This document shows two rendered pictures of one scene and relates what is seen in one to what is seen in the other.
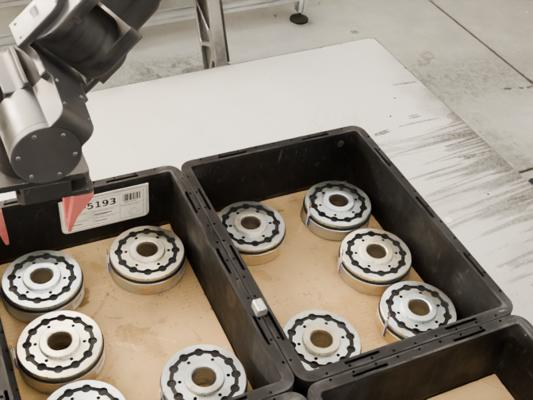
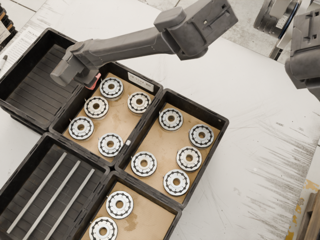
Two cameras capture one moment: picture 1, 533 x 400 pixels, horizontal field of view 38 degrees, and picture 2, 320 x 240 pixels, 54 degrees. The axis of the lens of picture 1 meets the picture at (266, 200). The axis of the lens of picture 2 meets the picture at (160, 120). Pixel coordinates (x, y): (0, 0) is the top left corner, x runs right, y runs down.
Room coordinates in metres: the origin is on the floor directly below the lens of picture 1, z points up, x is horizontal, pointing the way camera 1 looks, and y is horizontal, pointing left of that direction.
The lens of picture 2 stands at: (0.46, -0.37, 2.06)
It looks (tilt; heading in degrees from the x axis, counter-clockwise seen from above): 67 degrees down; 54
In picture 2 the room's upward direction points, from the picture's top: 5 degrees clockwise
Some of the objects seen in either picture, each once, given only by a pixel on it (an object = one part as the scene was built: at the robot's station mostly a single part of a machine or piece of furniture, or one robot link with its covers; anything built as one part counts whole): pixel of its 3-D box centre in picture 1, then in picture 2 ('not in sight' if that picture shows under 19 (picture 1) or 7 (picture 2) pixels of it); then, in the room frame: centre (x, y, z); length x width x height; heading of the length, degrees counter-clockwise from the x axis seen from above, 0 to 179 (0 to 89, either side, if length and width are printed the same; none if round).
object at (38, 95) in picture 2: not in sight; (51, 81); (0.45, 0.43, 0.87); 0.40 x 0.30 x 0.11; 29
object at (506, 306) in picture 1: (334, 236); (174, 144); (0.74, -0.10, 0.92); 0.40 x 0.30 x 0.02; 29
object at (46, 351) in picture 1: (59, 341); (96, 106); (0.56, 0.23, 0.86); 0.05 x 0.05 x 0.01
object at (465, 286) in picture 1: (328, 263); (173, 148); (0.74, -0.10, 0.87); 0.40 x 0.30 x 0.11; 29
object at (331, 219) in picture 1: (338, 203); (201, 135); (0.87, -0.11, 0.86); 0.10 x 0.10 x 0.01
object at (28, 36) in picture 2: not in sight; (24, 56); (0.39, 0.75, 0.70); 0.33 x 0.23 x 0.01; 30
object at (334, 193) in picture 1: (338, 201); (201, 135); (0.87, -0.11, 0.86); 0.05 x 0.05 x 0.01
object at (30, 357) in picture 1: (59, 344); (96, 106); (0.56, 0.23, 0.86); 0.10 x 0.10 x 0.01
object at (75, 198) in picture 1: (51, 197); (88, 80); (0.56, 0.21, 1.10); 0.07 x 0.07 x 0.09; 28
